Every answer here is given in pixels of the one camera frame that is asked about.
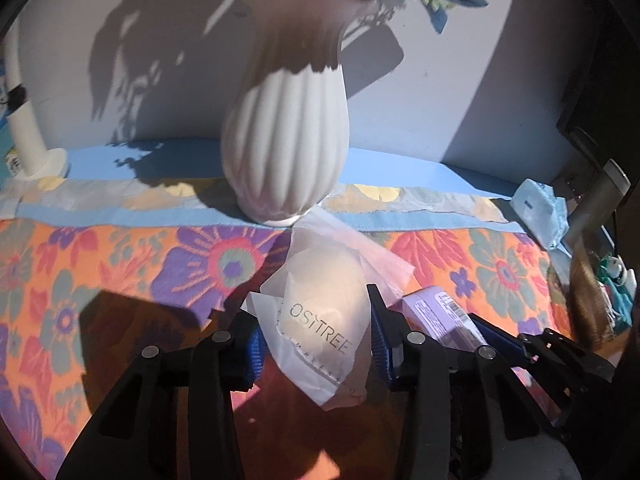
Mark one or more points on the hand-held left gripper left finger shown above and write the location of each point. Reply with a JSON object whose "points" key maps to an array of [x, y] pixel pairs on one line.
{"points": [[255, 355]]}

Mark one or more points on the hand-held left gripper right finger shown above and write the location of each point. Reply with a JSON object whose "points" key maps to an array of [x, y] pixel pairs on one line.
{"points": [[380, 340]]}

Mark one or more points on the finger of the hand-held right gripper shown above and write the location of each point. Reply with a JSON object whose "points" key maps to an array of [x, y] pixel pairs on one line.
{"points": [[500, 337]]}

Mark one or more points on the purple box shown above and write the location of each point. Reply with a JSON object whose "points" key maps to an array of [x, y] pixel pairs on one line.
{"points": [[440, 315]]}

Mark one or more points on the translucent bag with beige pad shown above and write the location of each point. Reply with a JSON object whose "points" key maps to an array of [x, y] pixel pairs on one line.
{"points": [[320, 285]]}

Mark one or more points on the light blue tissue packet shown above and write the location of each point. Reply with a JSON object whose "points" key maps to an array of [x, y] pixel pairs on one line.
{"points": [[540, 210]]}

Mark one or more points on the metal cylinder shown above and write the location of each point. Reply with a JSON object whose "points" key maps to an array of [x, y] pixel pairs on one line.
{"points": [[595, 205]]}

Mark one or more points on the orange floral tablecloth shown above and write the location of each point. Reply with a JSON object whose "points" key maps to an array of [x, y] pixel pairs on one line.
{"points": [[100, 260]]}

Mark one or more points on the white ribbed vase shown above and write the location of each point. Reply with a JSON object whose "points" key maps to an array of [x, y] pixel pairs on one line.
{"points": [[285, 150]]}

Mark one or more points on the dark monitor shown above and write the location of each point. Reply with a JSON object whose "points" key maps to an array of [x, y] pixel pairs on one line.
{"points": [[600, 110]]}

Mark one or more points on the white desk lamp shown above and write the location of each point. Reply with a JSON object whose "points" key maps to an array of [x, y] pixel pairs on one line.
{"points": [[25, 130]]}

